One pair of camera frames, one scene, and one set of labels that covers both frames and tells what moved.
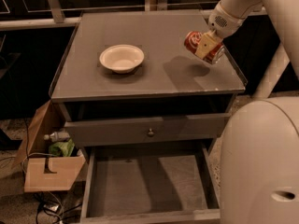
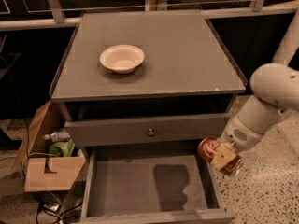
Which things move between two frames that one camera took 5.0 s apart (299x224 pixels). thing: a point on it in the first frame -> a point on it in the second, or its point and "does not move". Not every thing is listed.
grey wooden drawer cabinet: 127,78 does not move
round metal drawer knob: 150,133 does not move
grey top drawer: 108,132 does not move
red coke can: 191,41 -> 206,148
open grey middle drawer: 149,185 does not move
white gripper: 224,23 -> 239,135
